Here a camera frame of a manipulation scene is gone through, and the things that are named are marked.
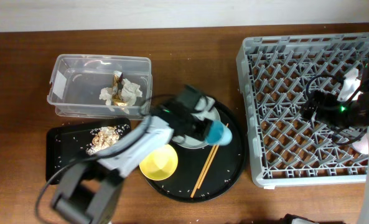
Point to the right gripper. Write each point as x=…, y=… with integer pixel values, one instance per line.
x=325, y=99

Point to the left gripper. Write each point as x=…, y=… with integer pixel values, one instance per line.
x=201, y=137

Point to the blue cup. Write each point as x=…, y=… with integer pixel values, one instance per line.
x=219, y=134

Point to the yellow bowl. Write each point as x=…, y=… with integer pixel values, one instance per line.
x=160, y=164

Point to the pink cup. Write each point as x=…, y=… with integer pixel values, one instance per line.
x=361, y=146

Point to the white napkin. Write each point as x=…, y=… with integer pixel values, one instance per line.
x=106, y=96
x=129, y=92

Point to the gold foil wrapper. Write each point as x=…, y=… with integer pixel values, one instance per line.
x=118, y=84

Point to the food scraps and rice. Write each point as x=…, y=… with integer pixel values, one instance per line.
x=106, y=136

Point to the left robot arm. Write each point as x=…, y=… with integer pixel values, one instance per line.
x=89, y=188

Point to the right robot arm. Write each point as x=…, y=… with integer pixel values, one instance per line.
x=349, y=109

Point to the grey dishwasher rack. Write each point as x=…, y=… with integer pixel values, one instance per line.
x=285, y=149

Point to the grey plate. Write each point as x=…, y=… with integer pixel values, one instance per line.
x=191, y=143

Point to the wooden chopstick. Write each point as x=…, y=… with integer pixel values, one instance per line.
x=195, y=187
x=208, y=164

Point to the round black tray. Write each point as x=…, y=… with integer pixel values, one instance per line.
x=225, y=170

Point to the clear plastic bin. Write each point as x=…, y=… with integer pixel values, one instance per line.
x=77, y=81

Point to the black rectangular tray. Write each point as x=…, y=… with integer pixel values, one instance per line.
x=67, y=143

